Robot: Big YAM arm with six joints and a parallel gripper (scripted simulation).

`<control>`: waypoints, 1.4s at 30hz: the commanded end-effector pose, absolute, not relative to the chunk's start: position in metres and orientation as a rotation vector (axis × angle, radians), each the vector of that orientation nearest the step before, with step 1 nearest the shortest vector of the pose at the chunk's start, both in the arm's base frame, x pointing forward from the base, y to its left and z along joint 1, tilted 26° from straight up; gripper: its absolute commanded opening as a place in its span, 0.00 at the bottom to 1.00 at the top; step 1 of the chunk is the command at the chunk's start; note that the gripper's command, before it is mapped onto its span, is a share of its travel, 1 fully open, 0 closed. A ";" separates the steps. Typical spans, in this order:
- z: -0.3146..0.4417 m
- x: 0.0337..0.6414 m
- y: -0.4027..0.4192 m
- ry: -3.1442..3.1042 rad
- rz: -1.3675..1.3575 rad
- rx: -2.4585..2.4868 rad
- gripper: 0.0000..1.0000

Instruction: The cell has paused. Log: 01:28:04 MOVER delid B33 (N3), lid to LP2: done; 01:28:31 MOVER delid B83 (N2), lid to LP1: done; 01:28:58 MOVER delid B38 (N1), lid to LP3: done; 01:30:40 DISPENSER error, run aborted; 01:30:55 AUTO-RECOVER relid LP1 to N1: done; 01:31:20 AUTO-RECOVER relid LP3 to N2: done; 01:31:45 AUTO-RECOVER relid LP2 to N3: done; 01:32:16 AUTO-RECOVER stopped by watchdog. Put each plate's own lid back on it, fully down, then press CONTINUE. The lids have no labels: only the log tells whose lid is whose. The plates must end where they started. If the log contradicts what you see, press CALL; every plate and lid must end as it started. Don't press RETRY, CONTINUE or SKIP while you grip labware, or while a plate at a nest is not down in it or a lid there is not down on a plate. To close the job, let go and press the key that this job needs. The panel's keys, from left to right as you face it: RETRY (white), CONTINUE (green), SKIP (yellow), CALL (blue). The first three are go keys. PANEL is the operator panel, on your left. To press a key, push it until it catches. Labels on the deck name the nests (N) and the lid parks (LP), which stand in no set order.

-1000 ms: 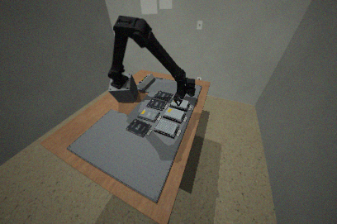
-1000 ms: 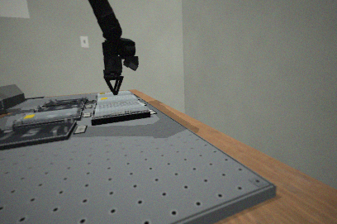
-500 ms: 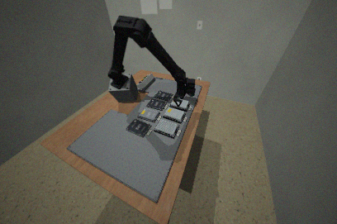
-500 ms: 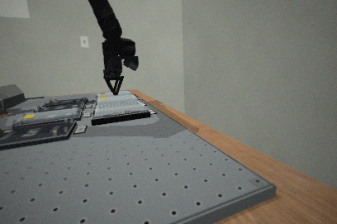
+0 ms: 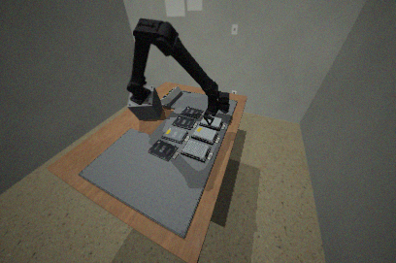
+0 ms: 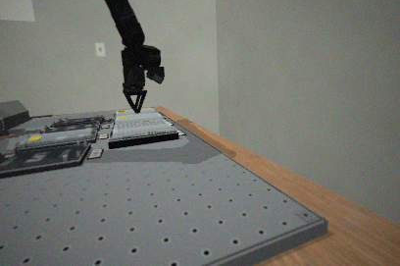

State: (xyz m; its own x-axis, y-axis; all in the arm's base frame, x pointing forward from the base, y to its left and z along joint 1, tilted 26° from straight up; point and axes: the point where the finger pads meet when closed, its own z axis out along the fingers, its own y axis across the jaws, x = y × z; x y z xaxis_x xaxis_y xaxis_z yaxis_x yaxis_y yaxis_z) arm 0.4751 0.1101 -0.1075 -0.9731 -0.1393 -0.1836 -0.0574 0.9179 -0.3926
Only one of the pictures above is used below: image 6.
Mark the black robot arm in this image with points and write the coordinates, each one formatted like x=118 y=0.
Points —
x=133 y=39

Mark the grey operator panel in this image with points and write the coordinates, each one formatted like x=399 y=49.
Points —
x=13 y=113

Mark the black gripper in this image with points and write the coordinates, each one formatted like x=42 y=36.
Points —
x=133 y=89

